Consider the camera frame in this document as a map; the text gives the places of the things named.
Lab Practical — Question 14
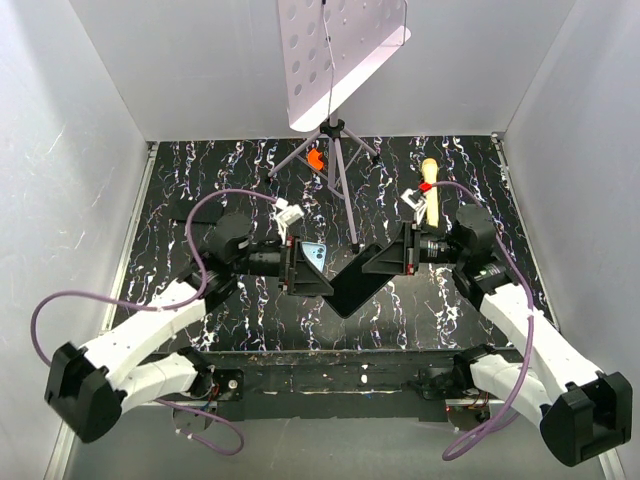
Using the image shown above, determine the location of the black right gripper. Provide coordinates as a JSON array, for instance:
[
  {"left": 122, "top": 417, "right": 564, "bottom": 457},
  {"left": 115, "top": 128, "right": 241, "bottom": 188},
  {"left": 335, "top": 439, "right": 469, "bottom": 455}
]
[{"left": 361, "top": 219, "right": 467, "bottom": 275}]

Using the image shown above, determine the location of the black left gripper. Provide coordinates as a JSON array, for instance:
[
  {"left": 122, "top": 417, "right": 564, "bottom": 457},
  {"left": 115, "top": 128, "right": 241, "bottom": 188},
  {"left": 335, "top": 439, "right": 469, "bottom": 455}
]
[{"left": 231, "top": 235, "right": 334, "bottom": 296}]

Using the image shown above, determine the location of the black smartphone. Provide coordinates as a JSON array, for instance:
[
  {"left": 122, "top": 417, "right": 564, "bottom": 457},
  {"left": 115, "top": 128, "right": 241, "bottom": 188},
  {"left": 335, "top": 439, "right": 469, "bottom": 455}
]
[{"left": 323, "top": 243, "right": 394, "bottom": 319}]

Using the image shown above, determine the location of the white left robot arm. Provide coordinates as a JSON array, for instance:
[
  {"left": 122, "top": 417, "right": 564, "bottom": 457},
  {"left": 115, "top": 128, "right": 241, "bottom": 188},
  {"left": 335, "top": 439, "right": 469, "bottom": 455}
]
[{"left": 44, "top": 205, "right": 334, "bottom": 443}]

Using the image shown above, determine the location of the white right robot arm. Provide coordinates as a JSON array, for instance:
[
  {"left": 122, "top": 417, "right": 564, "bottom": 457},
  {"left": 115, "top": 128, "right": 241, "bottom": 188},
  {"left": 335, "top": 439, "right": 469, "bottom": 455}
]
[{"left": 362, "top": 205, "right": 633, "bottom": 467}]

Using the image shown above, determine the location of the orange plastic piece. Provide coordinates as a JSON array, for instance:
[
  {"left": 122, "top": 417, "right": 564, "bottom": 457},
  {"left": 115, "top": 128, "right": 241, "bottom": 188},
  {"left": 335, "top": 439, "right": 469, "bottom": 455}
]
[{"left": 307, "top": 148, "right": 325, "bottom": 171}]

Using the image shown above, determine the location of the white perforated music stand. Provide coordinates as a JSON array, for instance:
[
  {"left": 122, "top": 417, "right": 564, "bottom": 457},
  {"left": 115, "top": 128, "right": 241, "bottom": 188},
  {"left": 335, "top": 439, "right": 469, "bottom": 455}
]
[{"left": 267, "top": 0, "right": 411, "bottom": 254}]

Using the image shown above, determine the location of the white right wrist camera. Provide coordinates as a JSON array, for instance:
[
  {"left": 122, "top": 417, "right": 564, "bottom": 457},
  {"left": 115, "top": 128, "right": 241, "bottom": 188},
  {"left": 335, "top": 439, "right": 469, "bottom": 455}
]
[{"left": 401, "top": 182, "right": 432, "bottom": 224}]

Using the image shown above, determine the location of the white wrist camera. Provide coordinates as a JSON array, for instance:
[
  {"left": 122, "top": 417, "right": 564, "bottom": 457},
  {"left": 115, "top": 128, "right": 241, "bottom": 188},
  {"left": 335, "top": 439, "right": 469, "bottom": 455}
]
[
  {"left": 274, "top": 198, "right": 304, "bottom": 238},
  {"left": 401, "top": 182, "right": 432, "bottom": 224}
]

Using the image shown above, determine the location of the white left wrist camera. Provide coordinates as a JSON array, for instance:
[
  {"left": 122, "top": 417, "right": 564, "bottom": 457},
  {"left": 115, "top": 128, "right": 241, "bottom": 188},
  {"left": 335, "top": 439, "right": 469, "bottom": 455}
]
[{"left": 274, "top": 198, "right": 304, "bottom": 238}]

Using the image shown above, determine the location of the cream wooden recorder flute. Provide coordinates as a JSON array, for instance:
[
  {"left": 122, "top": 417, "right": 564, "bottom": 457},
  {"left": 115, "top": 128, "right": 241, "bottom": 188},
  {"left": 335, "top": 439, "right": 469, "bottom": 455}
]
[{"left": 421, "top": 158, "right": 440, "bottom": 228}]

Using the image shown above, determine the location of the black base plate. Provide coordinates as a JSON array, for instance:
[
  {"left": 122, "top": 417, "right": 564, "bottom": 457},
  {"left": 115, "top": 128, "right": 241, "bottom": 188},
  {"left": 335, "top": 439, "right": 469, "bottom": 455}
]
[{"left": 89, "top": 349, "right": 501, "bottom": 424}]

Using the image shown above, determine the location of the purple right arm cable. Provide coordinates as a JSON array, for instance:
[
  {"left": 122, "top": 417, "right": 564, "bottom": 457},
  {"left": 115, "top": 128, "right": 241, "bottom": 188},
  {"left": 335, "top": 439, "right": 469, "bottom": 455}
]
[{"left": 430, "top": 180, "right": 536, "bottom": 461}]

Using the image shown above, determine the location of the aluminium front rail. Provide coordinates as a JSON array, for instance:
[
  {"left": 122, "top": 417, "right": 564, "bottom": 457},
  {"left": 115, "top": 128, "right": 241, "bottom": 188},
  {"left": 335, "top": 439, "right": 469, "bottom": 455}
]
[{"left": 67, "top": 367, "right": 604, "bottom": 407}]

